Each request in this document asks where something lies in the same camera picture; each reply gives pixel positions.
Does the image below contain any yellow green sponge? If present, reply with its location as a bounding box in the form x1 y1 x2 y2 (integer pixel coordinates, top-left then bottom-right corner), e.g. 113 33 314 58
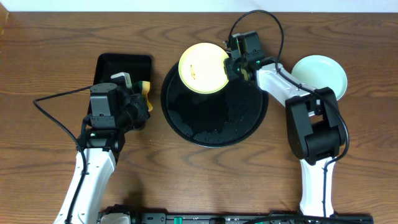
132 81 153 112

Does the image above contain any yellow plate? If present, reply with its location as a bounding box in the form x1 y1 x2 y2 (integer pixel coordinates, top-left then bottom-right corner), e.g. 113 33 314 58
178 43 229 94

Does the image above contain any light blue plate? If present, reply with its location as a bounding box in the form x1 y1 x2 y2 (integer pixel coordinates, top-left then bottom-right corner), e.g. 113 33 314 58
292 55 348 100

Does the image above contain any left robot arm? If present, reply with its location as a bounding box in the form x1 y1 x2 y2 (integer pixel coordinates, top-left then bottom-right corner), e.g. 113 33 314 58
55 89 152 223

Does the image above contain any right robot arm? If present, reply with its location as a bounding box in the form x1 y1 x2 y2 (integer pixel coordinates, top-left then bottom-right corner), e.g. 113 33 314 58
224 55 348 218

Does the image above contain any black rectangular tray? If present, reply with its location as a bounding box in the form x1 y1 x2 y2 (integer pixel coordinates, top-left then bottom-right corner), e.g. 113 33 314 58
90 53 153 129

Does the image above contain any black round tray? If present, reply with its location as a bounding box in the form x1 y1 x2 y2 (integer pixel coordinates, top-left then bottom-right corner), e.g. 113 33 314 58
160 63 269 147

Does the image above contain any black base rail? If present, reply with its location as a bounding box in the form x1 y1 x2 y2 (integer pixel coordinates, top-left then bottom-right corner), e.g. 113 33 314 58
96 205 374 224

